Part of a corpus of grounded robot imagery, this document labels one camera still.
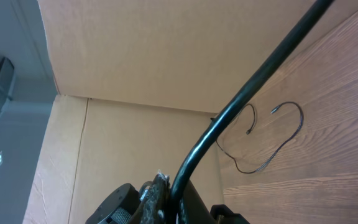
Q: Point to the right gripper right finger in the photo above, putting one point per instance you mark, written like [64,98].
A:
[192,209]

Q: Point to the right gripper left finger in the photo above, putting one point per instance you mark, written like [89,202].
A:
[153,207]

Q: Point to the cardboard side wall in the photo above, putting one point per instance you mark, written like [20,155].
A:
[91,147]

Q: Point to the cardboard back wall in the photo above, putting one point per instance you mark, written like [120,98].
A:
[185,55]

